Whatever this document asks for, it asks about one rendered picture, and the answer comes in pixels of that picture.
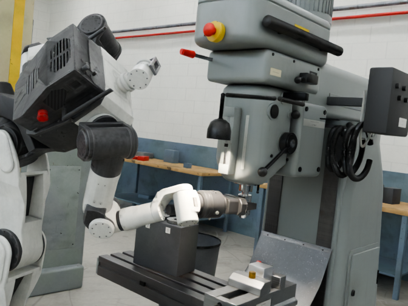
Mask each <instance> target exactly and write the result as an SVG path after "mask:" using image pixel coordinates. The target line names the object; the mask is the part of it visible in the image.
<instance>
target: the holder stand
mask: <svg viewBox="0 0 408 306"><path fill-rule="evenodd" d="M169 216H170V215H167V214H165V219H164V220H163V221H160V222H155V223H151V224H148V225H144V226H141V227H139V228H136V235H135V248H134V260H133V263H135V264H139V265H142V266H144V267H148V268H151V269H153V270H157V271H160V272H162V273H166V274H170V275H172V276H175V277H177V276H181V275H183V274H186V273H189V272H192V271H194V270H195V263H196V251H197V239H198V233H199V224H195V225H191V226H178V224H177V218H176V217H169Z"/></svg>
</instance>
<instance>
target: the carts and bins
mask: <svg viewBox="0 0 408 306"><path fill-rule="evenodd" d="M220 245H221V240H220V239H219V238H217V237H215V236H212V235H209V234H205V233H198V239H197V251H196V258H195V269H196V270H199V271H202V272H204V273H207V274H210V275H212V276H215V273H216V266H217V260H218V255H219V248H220Z"/></svg>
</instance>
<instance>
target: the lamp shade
mask: <svg viewBox="0 0 408 306"><path fill-rule="evenodd" d="M206 138H211V139H217V140H231V127H230V124H229V123H228V122H227V121H226V120H224V119H223V118H218V119H214V120H213V121H210V124H209V126H208V128H207V134H206Z"/></svg>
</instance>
